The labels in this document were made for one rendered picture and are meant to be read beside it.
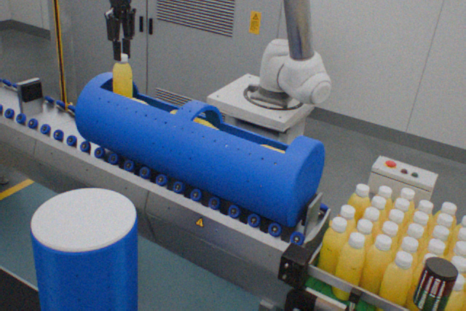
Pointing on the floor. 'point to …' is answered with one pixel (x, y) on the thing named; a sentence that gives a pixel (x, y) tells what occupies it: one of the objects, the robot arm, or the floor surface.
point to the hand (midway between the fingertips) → (121, 49)
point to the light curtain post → (62, 30)
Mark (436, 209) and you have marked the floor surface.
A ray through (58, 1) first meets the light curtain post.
